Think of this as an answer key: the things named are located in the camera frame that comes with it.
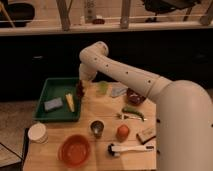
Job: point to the dark maroon bowl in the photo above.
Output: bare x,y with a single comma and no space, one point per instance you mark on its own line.
134,98

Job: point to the black office chair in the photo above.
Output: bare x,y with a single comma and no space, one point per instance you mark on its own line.
168,6

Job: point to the red orange bowl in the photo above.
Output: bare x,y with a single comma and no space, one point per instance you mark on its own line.
75,151

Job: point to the grey blue sponge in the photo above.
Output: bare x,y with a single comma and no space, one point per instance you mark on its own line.
53,104

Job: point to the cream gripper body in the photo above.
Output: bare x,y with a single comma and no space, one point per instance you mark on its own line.
86,74

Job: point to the small metal cup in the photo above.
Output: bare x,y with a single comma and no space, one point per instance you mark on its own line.
97,128

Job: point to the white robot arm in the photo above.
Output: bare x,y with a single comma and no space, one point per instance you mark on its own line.
184,110

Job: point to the black chair left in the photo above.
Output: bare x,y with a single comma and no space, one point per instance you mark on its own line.
20,13

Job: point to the white paper cup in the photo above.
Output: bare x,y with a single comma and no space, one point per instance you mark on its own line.
38,133

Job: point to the green chili pepper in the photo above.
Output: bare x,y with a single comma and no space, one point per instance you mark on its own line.
133,111

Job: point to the dark red grape bunch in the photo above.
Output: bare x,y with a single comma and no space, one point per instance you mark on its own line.
80,89

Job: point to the orange fruit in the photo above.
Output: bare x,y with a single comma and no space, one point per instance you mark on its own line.
122,132

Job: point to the green plastic tray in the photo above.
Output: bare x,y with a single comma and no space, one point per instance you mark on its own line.
58,88

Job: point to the wooden block brush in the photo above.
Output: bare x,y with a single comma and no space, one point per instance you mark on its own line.
146,135

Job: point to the yellow corn piece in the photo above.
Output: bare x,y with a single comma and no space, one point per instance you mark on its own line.
70,102

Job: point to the white black dish brush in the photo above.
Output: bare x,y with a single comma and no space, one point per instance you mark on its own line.
116,150

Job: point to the green translucent cup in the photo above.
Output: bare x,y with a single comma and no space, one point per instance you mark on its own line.
102,87

